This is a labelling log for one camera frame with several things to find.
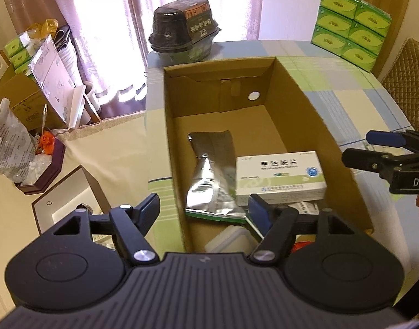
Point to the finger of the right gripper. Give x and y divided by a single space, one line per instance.
390 139
370 161

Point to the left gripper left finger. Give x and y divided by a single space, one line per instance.
130 225

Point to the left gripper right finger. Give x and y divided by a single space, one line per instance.
276 225

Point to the red candy packet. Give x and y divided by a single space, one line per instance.
299 245

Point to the white green tablet box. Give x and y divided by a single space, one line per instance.
280 178

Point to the silver foil pouch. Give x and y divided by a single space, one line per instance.
211 195

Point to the long white ointment box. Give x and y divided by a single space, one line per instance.
306 208

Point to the checkered tablecloth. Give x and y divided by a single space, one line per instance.
350 101

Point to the white gift box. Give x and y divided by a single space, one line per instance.
78 188

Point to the dark hexagonal tray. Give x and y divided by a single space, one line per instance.
45 166

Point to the brown cardboard box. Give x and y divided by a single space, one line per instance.
266 112

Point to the green tissue pack stack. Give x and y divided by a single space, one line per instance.
351 29

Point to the white printed plastic bag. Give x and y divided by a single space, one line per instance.
17 148

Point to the open cardboard carton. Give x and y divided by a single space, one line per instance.
45 83

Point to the black instant noodle bowl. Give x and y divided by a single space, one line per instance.
183 32

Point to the small green tissue packs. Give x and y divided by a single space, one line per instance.
20 49

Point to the pink sheer curtain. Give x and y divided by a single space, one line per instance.
111 36

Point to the yellow plastic bag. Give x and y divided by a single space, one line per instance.
41 31

